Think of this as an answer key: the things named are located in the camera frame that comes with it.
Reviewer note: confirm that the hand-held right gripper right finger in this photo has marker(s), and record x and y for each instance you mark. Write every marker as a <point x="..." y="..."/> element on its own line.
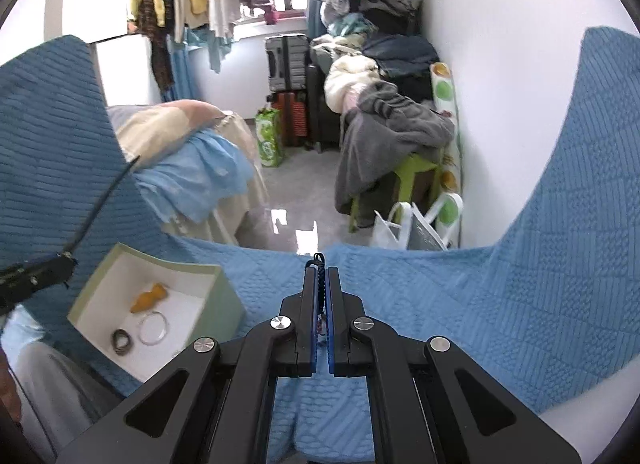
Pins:
<point x="332" y="339"/>

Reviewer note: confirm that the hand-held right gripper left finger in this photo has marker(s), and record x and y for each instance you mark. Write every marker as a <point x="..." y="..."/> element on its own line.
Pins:
<point x="312" y="339"/>

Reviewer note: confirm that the orange gourd pendant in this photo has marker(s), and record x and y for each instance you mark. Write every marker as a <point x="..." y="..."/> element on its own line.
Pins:
<point x="147" y="299"/>

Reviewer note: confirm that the clear bangle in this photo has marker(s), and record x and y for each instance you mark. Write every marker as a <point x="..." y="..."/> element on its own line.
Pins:
<point x="152" y="328"/>

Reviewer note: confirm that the green cardboard box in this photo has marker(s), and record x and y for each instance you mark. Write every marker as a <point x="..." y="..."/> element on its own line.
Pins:
<point x="165" y="294"/>

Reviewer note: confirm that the person's left forearm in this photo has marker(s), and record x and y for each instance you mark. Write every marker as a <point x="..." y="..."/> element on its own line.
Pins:
<point x="9" y="389"/>

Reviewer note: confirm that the blue textured blanket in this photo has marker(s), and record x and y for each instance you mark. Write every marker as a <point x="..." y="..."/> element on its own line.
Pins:
<point x="450" y="294"/>

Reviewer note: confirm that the white plastic bag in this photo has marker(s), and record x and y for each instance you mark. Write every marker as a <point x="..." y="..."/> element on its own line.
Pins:
<point x="395" y="229"/>

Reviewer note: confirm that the green plastic stool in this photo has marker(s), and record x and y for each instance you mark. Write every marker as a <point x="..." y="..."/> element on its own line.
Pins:
<point x="415" y="169"/>

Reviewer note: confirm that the light blue bed skirt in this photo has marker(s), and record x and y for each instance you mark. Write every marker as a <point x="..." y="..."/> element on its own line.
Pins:
<point x="200" y="174"/>

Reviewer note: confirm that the green shopping bag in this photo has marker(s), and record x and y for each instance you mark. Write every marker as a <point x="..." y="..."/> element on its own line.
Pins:
<point x="269" y="136"/>

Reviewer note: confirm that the grey hoodie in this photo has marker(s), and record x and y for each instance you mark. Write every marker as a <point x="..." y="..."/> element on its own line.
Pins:
<point x="390" y="134"/>

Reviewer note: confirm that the red suitcase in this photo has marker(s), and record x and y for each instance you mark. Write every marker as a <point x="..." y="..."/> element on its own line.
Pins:
<point x="291" y="119"/>

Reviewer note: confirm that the black suitcase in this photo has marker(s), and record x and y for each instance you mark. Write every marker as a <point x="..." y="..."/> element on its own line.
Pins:
<point x="322" y="109"/>

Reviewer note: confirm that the cream duvet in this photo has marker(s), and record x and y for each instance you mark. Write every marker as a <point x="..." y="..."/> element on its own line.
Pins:
<point x="350" y="79"/>

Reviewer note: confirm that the white board with green dots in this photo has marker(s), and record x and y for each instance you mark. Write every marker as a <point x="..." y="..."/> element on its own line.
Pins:
<point x="445" y="89"/>

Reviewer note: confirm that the grey suitcase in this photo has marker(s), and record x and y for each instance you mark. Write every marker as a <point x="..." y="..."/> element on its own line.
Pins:
<point x="286" y="61"/>

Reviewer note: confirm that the pile of clothes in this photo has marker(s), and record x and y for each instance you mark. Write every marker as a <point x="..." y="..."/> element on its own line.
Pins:
<point x="390" y="19"/>

